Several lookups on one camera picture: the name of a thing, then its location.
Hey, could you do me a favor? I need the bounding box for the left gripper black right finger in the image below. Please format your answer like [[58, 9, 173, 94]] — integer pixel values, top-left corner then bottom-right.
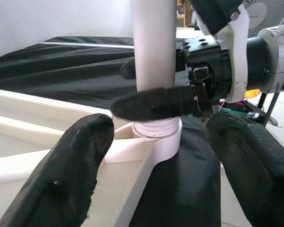
[[204, 112, 284, 227]]

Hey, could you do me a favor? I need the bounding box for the white plastic table leg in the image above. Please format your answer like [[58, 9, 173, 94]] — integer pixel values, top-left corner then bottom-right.
[[130, 0, 180, 138]]

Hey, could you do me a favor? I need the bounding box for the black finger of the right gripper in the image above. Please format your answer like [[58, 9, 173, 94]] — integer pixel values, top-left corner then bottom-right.
[[120, 59, 137, 80], [111, 86, 203, 122]]

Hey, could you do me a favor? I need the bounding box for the black table cloth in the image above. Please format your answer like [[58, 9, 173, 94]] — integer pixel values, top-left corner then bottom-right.
[[0, 36, 222, 227]]

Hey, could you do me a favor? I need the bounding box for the green white packet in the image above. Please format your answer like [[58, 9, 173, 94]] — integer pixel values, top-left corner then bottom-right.
[[221, 107, 260, 119]]

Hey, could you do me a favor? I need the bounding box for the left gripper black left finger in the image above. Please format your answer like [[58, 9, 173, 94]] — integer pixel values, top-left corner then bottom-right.
[[0, 113, 115, 227]]

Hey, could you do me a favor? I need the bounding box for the white plastic children table top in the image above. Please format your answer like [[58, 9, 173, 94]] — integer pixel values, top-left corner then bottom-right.
[[0, 87, 183, 227]]

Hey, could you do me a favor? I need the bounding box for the black metal rack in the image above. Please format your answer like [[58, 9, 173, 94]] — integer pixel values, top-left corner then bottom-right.
[[245, 81, 284, 126]]

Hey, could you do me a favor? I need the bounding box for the wooden shelf unit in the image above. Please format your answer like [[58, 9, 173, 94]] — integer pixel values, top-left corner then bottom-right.
[[176, 0, 196, 28]]

